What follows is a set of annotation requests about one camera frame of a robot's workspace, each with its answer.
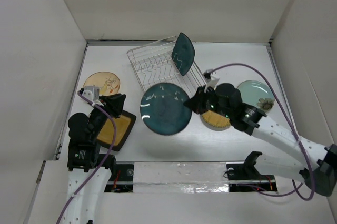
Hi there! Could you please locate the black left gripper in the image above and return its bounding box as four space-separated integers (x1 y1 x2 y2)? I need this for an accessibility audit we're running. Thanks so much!
89 92 125 140

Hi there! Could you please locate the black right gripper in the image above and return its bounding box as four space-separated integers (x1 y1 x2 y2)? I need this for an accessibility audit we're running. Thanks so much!
184 84 232 119

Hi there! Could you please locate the woven bamboo round plate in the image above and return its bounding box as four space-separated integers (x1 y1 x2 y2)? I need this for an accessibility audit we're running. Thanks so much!
201 111 231 131

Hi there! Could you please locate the dark teal round plate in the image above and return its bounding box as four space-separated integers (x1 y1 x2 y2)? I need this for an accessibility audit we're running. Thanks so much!
140 83 192 136

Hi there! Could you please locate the dark teal square plate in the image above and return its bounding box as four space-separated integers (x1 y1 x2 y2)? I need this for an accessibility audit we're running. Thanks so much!
172 33 195 76

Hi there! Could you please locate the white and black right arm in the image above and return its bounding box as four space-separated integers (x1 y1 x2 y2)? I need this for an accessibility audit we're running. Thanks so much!
184 83 336 197

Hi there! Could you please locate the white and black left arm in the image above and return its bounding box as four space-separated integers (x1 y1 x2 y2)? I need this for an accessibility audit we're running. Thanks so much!
56 90 126 223

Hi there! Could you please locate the beige plate with orange leaves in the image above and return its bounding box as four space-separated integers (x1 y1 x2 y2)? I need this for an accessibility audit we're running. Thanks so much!
83 72 121 96

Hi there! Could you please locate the brown square plate black rim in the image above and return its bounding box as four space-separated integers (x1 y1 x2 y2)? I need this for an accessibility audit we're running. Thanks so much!
97 110 136 151

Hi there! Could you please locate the light blue flower plate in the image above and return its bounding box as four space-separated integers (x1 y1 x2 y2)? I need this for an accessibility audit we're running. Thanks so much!
237 80 275 113

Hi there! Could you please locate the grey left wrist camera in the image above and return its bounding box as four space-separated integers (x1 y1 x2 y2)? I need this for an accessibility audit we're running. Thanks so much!
82 86 101 104

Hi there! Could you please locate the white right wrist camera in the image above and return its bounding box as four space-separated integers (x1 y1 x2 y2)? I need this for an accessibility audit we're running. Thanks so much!
203 69 220 93

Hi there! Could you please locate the metal wire dish rack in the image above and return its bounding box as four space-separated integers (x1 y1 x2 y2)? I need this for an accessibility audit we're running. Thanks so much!
127 35 206 96

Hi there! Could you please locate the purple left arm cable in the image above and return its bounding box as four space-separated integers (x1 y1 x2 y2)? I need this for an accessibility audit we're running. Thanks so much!
54 89 118 224

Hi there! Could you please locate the metal rail at table front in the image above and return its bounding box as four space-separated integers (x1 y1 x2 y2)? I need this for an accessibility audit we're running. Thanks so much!
105 174 276 186

